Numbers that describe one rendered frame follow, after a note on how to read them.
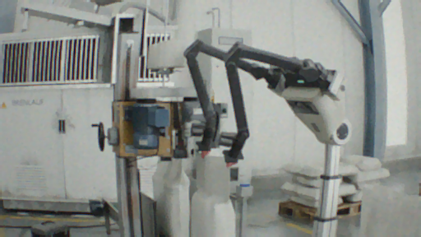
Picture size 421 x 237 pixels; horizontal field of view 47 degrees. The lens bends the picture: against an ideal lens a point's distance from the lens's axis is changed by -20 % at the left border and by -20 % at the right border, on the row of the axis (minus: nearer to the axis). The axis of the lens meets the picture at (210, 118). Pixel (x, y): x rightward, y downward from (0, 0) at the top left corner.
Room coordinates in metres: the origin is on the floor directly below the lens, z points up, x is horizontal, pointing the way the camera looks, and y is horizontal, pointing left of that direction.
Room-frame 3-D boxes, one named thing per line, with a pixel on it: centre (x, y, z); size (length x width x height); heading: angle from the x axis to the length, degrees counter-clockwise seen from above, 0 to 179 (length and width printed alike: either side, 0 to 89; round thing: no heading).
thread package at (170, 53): (3.34, 0.22, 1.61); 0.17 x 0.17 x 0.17
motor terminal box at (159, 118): (3.20, 0.28, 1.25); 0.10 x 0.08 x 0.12; 137
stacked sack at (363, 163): (6.52, -1.80, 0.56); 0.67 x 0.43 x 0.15; 22
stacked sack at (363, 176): (6.32, -1.86, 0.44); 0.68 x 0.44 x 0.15; 112
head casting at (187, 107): (3.67, 0.11, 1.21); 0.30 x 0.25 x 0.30; 22
